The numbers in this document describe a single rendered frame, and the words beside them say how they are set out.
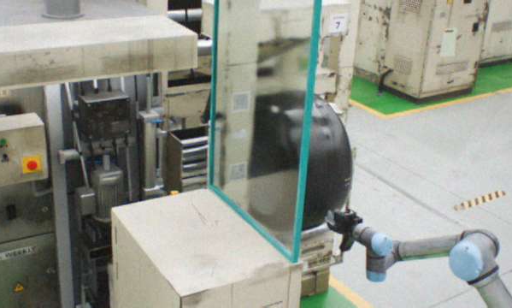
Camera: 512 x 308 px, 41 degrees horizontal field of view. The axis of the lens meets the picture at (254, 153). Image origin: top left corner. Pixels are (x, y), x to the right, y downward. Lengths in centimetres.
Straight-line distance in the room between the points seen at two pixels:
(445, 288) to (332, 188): 184
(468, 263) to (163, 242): 98
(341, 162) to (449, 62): 495
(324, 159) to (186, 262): 84
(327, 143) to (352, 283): 175
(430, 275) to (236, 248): 254
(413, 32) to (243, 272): 556
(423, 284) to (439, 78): 354
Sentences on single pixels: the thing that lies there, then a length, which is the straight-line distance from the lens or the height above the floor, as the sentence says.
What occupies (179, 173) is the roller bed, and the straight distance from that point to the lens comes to 305.
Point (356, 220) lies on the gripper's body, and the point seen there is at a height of 112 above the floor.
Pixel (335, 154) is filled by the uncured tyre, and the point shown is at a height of 131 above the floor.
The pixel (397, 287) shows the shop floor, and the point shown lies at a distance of 432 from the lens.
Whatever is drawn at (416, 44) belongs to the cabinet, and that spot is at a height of 63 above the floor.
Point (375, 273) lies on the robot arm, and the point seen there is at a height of 97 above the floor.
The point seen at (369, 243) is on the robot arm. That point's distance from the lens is 256.
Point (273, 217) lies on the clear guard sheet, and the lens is 209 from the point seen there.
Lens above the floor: 238
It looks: 24 degrees down
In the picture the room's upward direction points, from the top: 3 degrees clockwise
